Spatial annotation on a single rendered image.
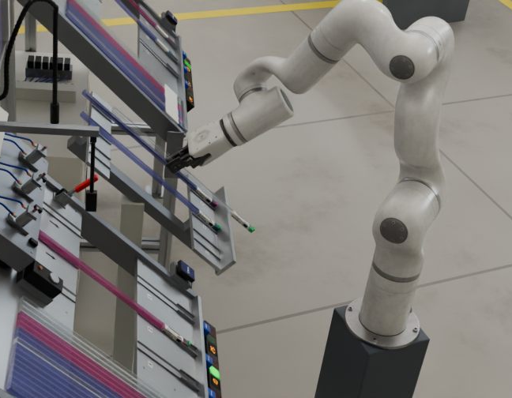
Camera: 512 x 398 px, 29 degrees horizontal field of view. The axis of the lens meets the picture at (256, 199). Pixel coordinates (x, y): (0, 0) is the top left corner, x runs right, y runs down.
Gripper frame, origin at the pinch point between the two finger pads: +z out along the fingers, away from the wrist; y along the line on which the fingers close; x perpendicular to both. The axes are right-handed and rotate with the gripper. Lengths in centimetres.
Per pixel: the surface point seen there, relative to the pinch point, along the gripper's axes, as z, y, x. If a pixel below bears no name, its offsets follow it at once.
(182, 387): 14, 51, 21
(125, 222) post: 24.1, -8.0, 12.8
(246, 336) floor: 35, -47, 100
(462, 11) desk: -92, -323, 189
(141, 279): 16.1, 25.1, 8.5
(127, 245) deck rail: 16.3, 18.0, 2.9
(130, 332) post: 45, -8, 46
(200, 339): 11.4, 34.0, 25.5
